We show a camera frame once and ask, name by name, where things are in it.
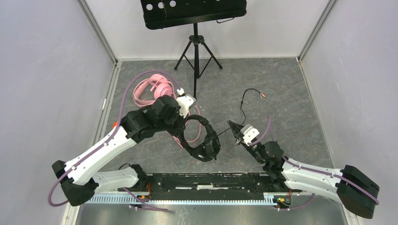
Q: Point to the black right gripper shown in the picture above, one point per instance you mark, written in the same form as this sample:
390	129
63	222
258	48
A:
236	128

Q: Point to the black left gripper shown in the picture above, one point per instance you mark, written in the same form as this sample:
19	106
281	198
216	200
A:
180	127

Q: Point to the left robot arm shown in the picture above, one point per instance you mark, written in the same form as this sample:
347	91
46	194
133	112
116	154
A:
81	178

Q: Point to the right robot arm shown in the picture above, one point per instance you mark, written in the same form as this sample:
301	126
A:
348	186

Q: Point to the pink headphones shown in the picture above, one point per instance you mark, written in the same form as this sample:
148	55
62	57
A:
160	86

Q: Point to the black music stand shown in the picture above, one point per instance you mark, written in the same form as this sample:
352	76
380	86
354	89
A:
160	14

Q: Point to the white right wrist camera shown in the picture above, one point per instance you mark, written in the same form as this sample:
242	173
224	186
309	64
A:
249	134

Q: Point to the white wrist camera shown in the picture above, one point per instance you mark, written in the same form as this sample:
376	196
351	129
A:
249	134
185	101

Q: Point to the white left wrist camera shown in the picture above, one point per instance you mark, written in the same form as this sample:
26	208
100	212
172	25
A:
185	101

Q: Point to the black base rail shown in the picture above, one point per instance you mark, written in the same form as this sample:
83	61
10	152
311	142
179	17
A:
209	186

